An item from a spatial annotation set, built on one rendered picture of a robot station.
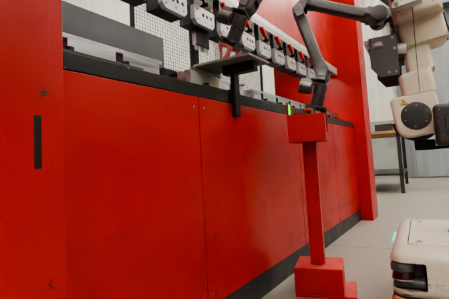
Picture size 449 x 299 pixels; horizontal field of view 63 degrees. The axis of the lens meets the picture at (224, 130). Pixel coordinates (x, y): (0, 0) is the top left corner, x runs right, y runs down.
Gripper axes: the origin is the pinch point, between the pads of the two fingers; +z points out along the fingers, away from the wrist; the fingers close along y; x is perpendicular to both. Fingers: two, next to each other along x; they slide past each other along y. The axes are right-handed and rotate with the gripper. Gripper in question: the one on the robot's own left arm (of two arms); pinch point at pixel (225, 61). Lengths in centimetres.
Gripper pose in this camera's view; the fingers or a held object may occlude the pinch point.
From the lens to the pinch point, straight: 157.6
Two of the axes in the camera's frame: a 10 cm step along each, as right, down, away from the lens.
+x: 7.8, 3.8, -5.0
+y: -5.2, -0.5, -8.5
